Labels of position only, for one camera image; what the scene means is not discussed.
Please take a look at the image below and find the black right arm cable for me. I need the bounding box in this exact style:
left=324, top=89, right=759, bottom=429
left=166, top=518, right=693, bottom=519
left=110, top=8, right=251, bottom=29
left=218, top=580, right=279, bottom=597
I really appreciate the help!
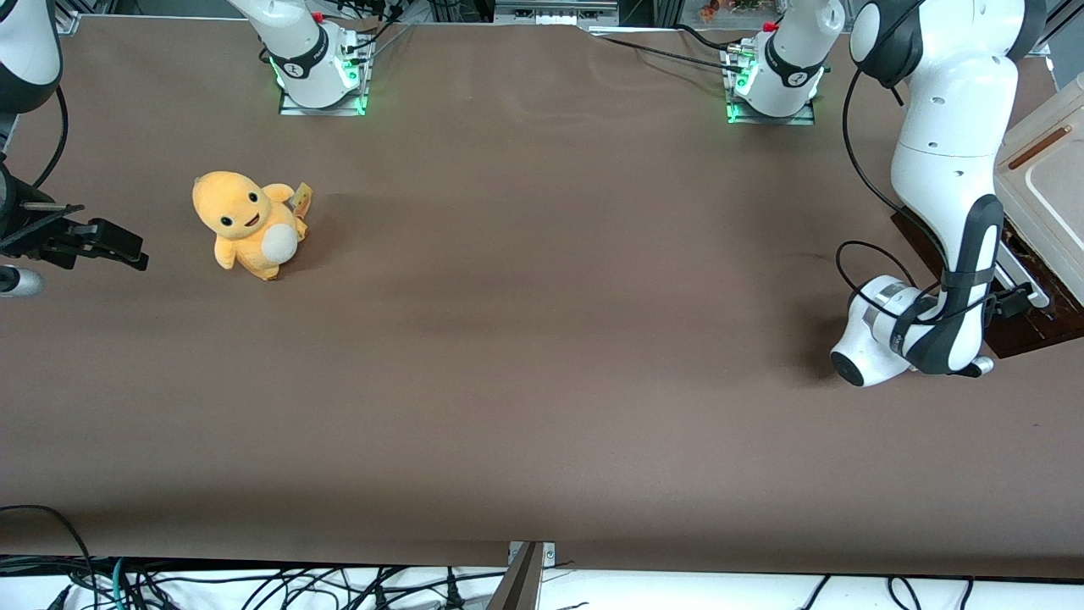
left=30, top=83, right=70, bottom=191

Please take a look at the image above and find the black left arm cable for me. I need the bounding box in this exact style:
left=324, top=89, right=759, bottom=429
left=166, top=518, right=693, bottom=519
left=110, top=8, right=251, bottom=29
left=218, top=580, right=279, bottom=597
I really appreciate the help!
left=836, top=51, right=1000, bottom=327

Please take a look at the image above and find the brown wooden stick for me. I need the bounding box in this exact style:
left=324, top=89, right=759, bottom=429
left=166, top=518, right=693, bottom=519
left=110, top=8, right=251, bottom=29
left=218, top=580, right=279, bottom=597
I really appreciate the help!
left=1008, top=125, right=1073, bottom=169

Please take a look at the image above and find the grey mount post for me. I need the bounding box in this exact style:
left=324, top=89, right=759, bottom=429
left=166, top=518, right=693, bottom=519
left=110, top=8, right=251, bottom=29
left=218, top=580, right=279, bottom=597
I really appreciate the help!
left=484, top=542, right=545, bottom=610

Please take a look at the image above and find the yellow plush toy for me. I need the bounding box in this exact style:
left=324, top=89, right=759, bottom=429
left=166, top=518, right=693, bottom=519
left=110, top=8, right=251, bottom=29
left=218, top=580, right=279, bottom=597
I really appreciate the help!
left=191, top=170, right=313, bottom=282

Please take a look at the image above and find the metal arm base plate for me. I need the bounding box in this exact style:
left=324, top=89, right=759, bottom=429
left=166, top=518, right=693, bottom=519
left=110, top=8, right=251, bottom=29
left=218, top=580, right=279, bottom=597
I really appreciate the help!
left=278, top=34, right=371, bottom=118
left=725, top=42, right=818, bottom=126

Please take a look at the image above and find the grey metal rack unit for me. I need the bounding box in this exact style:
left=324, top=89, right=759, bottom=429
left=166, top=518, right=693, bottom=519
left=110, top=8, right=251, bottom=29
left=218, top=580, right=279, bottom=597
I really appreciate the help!
left=494, top=0, right=621, bottom=26

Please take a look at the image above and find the silver metal bracket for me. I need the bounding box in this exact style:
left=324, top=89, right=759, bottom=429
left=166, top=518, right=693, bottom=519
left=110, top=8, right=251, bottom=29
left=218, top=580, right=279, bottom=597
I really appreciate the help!
left=506, top=541, right=557, bottom=567

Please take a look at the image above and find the wooden drawer cabinet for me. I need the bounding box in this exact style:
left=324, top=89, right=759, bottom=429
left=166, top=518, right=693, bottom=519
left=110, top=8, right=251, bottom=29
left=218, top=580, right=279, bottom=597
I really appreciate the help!
left=891, top=75, right=1084, bottom=359

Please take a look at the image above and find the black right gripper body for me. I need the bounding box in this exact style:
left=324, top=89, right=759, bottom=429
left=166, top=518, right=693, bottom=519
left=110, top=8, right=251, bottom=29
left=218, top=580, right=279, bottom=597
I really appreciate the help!
left=0, top=163, right=92, bottom=269

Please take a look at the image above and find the short black table cable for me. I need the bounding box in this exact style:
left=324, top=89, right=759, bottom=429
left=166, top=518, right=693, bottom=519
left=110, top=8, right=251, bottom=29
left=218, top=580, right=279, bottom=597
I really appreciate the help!
left=676, top=23, right=738, bottom=52

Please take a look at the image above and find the black looped floor cable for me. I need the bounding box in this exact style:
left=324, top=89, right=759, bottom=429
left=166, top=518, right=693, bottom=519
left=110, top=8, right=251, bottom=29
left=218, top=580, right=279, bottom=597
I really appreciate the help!
left=0, top=504, right=96, bottom=594

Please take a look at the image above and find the teal floor cable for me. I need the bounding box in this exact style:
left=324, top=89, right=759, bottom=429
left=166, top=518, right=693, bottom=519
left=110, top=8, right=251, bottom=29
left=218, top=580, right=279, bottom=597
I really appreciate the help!
left=108, top=557, right=136, bottom=610

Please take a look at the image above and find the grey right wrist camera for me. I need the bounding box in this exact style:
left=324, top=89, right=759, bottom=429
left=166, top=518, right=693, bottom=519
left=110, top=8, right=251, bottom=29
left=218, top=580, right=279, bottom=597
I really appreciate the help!
left=0, top=266, right=43, bottom=298

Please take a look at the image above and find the long black table cable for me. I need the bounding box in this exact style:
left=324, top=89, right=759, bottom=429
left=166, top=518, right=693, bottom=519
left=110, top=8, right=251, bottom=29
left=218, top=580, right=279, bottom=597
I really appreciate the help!
left=587, top=32, right=748, bottom=75

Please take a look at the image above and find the brown table cover sheet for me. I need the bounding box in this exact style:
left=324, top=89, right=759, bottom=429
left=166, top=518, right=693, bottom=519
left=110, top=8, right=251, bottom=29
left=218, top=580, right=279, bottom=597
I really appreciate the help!
left=0, top=15, right=1084, bottom=579

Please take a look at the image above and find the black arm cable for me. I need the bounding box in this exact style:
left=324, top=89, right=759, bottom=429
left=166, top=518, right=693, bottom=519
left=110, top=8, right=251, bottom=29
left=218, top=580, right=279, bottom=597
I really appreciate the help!
left=30, top=83, right=70, bottom=191
left=836, top=51, right=1000, bottom=327

